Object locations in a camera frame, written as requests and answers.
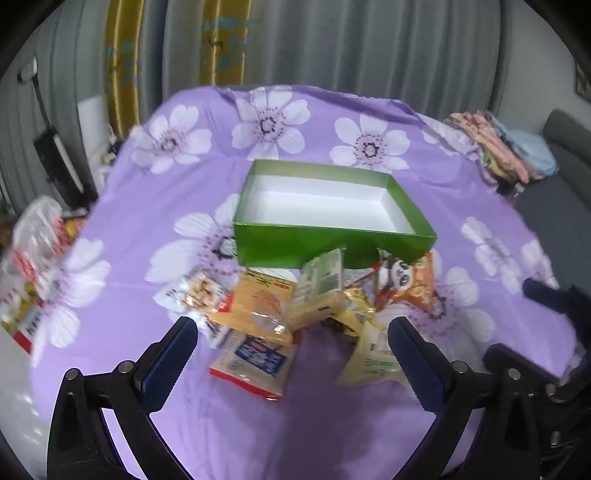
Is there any red yellow carton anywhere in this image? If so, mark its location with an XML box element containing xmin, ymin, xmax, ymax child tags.
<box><xmin>0</xmin><ymin>281</ymin><xmax>47</xmax><ymax>356</ymax></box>

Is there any grey sofa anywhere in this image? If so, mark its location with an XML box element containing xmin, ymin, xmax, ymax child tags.
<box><xmin>512</xmin><ymin>108</ymin><xmax>591</xmax><ymax>289</ymax></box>

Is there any yellow patterned curtain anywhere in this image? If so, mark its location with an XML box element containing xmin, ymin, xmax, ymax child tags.
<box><xmin>105</xmin><ymin>0</ymin><xmax>251</xmax><ymax>139</ymax></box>

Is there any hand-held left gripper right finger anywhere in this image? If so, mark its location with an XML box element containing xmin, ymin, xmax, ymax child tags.
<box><xmin>387</xmin><ymin>316</ymin><xmax>543</xmax><ymax>480</ymax></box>

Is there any white box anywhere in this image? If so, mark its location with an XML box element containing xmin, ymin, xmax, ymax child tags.
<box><xmin>76</xmin><ymin>95</ymin><xmax>116</xmax><ymax>183</ymax></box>

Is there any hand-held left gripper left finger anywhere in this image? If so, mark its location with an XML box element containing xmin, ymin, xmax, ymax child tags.
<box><xmin>46</xmin><ymin>316</ymin><xmax>199</xmax><ymax>480</ymax></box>

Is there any white desk lamp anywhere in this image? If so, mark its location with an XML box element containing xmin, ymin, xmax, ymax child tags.
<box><xmin>17</xmin><ymin>55</ymin><xmax>57</xmax><ymax>136</ymax></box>

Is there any light blue folded cloth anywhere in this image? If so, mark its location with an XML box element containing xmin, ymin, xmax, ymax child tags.
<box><xmin>492</xmin><ymin>115</ymin><xmax>559</xmax><ymax>178</ymax></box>

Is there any dark cloth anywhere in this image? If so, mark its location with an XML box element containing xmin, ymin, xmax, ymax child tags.
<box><xmin>496</xmin><ymin>178</ymin><xmax>527</xmax><ymax>198</ymax></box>

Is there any clear plastic bag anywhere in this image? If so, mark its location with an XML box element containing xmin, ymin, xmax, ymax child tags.
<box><xmin>0</xmin><ymin>198</ymin><xmax>88</xmax><ymax>324</ymax></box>

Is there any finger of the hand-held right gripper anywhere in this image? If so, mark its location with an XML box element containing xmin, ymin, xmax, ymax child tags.
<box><xmin>482</xmin><ymin>343</ymin><xmax>561</xmax><ymax>400</ymax></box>
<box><xmin>523</xmin><ymin>276</ymin><xmax>578</xmax><ymax>319</ymax></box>

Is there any framed landscape painting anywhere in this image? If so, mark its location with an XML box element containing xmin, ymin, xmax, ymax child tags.
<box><xmin>573</xmin><ymin>60</ymin><xmax>591</xmax><ymax>103</ymax></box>

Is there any beige barcode snack packet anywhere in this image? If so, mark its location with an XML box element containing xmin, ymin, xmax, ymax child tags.
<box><xmin>288</xmin><ymin>248</ymin><xmax>347</xmax><ymax>329</ymax></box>

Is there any green cardboard box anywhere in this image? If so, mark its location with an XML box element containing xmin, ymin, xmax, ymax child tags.
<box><xmin>232</xmin><ymin>159</ymin><xmax>438</xmax><ymax>269</ymax></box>

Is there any orange panda snack packet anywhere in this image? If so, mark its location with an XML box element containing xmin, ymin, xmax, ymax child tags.
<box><xmin>373</xmin><ymin>249</ymin><xmax>437</xmax><ymax>319</ymax></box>

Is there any grey curtain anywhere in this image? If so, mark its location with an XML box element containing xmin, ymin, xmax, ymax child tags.
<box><xmin>0</xmin><ymin>0</ymin><xmax>522</xmax><ymax>217</ymax></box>

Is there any purple floral cloth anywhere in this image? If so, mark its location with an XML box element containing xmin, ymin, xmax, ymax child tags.
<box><xmin>30</xmin><ymin>85</ymin><xmax>580</xmax><ymax>480</ymax></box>

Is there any clear white peanut packet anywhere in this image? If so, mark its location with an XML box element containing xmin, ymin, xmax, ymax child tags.
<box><xmin>154</xmin><ymin>271</ymin><xmax>232</xmax><ymax>349</ymax></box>

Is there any black flat device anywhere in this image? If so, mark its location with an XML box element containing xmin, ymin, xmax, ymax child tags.
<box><xmin>33</xmin><ymin>128</ymin><xmax>88</xmax><ymax>206</ymax></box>

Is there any folded clothes pile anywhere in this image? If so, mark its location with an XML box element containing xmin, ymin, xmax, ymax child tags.
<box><xmin>444</xmin><ymin>111</ymin><xmax>536</xmax><ymax>183</ymax></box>

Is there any white blue snack packet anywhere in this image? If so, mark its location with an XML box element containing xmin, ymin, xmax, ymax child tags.
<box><xmin>209</xmin><ymin>330</ymin><xmax>297</xmax><ymax>401</ymax></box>

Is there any yellow green folded cloth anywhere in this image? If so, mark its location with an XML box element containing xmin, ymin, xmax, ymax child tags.
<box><xmin>480</xmin><ymin>152</ymin><xmax>505</xmax><ymax>179</ymax></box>

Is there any yellow rice cracker packet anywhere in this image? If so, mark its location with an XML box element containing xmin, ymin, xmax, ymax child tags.
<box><xmin>208</xmin><ymin>270</ymin><xmax>296</xmax><ymax>347</ymax></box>

